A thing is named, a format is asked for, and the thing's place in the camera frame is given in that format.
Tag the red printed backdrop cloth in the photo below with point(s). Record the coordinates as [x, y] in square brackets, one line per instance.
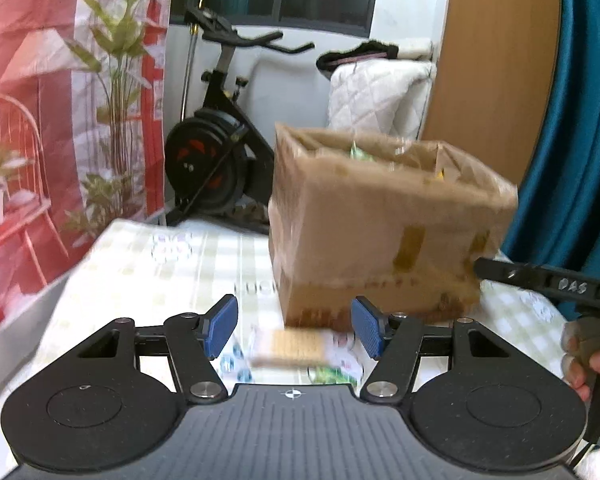
[81, 131]

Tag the white quilted blanket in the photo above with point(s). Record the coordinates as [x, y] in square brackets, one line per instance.
[381, 95]

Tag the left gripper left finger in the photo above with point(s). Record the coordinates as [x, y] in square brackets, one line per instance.
[194, 341]

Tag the black garment on blanket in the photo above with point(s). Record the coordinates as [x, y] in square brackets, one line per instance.
[328, 62]

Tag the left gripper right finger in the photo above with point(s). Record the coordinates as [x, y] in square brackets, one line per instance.
[393, 342]

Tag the cardboard box with plastic liner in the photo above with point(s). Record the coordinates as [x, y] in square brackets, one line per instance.
[387, 230]

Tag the beige cracker packet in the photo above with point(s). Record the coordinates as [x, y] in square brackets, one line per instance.
[291, 347]

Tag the green rice cracker bag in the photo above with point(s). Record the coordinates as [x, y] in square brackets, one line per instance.
[358, 153]

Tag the wooden panel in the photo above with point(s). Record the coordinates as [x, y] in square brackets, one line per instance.
[495, 72]

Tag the white blue snack packet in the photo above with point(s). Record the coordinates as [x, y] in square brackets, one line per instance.
[346, 364]

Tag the black exercise bike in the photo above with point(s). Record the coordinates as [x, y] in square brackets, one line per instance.
[217, 162]

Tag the person right hand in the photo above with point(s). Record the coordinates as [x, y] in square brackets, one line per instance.
[574, 370]

